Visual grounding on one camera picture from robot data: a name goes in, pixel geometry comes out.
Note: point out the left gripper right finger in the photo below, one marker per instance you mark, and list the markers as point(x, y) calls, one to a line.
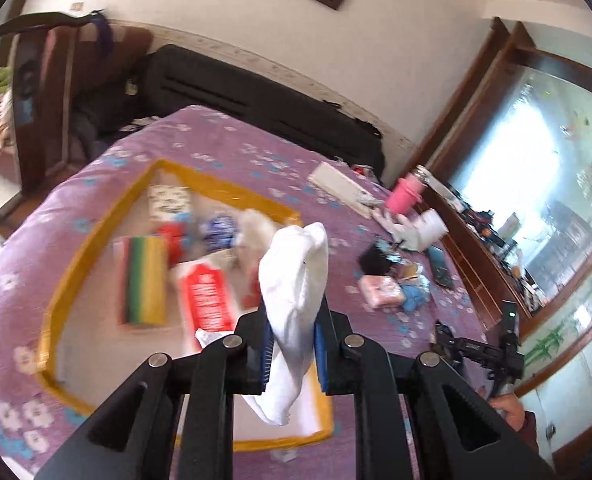
point(416, 418)

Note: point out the dark wooden chair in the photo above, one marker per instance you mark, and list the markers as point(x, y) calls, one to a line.
point(15, 204)

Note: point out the striped colourful cloth pack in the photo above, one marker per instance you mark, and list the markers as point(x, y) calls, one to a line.
point(141, 268)

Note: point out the large white towel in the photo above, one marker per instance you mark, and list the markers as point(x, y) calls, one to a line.
point(254, 236)

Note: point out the black smartphone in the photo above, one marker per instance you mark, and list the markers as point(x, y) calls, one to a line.
point(438, 265)

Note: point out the brown armchair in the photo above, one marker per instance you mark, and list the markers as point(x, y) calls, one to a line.
point(81, 90)

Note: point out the floral tissue pack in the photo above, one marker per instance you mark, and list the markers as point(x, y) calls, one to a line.
point(169, 203)

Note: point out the white cloth sock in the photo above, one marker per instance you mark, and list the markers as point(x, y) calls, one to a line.
point(292, 278)

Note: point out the white work glove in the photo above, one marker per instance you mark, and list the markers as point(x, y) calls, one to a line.
point(406, 234)

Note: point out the yellow cardboard tray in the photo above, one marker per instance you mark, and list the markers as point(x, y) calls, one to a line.
point(84, 353)

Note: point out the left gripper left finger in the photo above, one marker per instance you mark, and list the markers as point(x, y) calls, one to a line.
point(171, 418)

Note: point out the blue white plastic bag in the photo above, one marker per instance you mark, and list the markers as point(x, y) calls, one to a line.
point(218, 231)

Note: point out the blue cloth ball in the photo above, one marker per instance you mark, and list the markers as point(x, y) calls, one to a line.
point(416, 294)

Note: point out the paper notebook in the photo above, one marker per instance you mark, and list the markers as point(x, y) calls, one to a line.
point(346, 191)

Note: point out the pink tissue pack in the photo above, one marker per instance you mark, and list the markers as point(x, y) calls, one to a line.
point(381, 291)

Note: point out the black sofa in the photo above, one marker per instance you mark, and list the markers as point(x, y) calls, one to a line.
point(175, 77)

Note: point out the person right hand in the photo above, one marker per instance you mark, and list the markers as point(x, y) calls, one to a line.
point(513, 409)

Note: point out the pink bottle with knit sleeve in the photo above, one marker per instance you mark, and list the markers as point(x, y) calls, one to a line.
point(408, 191)

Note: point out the red white tissue pack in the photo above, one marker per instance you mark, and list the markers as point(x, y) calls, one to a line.
point(210, 293)

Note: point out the red plastic bag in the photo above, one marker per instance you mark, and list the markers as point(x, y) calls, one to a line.
point(173, 233)

